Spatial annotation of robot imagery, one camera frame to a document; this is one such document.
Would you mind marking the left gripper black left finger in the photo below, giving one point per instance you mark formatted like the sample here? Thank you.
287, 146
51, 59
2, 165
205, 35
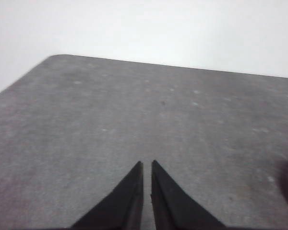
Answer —
122, 206

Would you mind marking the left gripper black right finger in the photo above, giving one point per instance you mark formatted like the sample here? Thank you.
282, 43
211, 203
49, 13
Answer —
172, 206

